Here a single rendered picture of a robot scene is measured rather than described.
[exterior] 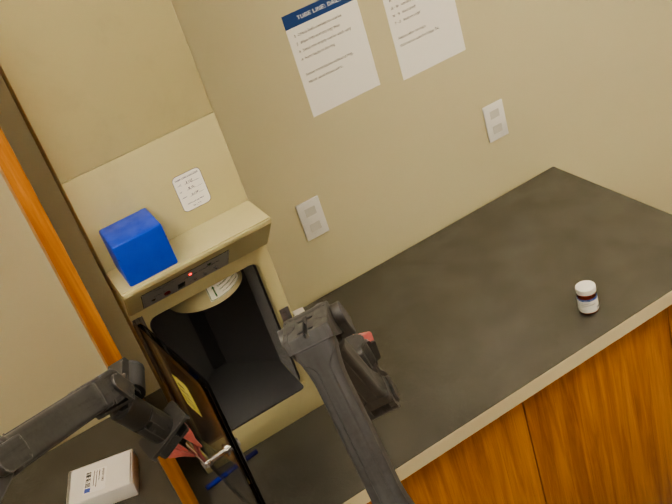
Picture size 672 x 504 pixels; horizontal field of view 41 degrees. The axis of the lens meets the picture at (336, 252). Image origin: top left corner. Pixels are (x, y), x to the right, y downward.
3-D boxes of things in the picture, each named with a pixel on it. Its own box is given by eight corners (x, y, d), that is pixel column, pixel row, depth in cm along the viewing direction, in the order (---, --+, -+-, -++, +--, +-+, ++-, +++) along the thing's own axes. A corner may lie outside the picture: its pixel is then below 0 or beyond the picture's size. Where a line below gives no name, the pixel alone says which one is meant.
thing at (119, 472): (75, 483, 214) (68, 471, 212) (138, 459, 215) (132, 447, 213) (72, 519, 204) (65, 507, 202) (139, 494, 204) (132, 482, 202)
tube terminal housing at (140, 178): (172, 419, 224) (33, 150, 185) (283, 355, 233) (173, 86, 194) (207, 474, 203) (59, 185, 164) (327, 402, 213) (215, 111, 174)
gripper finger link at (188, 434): (177, 457, 174) (143, 438, 168) (200, 427, 175) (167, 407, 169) (192, 475, 169) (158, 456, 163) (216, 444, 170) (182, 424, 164)
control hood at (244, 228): (125, 313, 180) (104, 272, 174) (264, 238, 189) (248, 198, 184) (141, 337, 170) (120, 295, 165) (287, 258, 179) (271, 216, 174)
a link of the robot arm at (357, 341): (361, 423, 173) (401, 403, 173) (335, 380, 168) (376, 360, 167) (352, 387, 184) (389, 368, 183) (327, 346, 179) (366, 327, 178)
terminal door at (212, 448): (207, 459, 200) (137, 320, 180) (276, 533, 176) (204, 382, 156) (204, 461, 200) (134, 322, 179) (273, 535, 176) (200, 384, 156)
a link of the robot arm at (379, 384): (284, 352, 139) (346, 321, 138) (273, 322, 142) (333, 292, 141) (363, 429, 175) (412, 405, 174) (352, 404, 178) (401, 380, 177)
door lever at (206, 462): (209, 434, 176) (205, 425, 175) (232, 457, 169) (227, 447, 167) (186, 450, 174) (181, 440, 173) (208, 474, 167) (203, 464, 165)
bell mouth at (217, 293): (156, 292, 202) (146, 272, 199) (224, 255, 207) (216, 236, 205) (181, 324, 188) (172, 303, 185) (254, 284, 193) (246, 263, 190)
